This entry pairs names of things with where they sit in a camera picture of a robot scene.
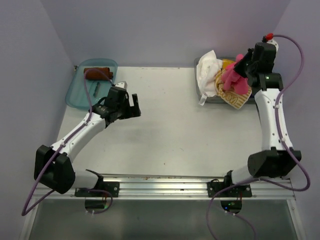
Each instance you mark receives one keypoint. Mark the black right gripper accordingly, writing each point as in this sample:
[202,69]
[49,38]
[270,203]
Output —
[238,67]

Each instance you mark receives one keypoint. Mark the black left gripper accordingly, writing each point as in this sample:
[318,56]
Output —
[132,111]

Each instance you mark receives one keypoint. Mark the pink towel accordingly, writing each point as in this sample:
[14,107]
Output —
[231,79]

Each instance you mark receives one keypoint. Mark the brown microfiber towel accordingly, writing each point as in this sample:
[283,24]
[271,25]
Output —
[98,73]

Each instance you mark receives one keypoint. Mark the teal translucent plastic bin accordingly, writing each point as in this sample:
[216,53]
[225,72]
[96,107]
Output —
[76,95]

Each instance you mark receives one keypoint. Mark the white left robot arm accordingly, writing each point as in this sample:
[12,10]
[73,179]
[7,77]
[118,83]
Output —
[54,164]

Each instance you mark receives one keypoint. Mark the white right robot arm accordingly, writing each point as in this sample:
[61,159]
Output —
[277,156]

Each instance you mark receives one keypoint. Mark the white towel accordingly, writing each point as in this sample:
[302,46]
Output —
[207,68]

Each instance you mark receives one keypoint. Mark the yellow striped towel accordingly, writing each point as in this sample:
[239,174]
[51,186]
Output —
[230,97]

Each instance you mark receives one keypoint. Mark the metal tray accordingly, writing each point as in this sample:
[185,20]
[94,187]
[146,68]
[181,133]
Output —
[215,99]

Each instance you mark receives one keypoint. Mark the aluminium mounting rail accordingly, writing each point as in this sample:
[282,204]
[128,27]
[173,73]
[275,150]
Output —
[136,187]

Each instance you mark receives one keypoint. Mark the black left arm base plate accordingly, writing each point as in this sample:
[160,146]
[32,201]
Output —
[107,188]

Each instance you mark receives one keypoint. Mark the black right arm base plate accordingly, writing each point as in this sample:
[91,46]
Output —
[213,187]

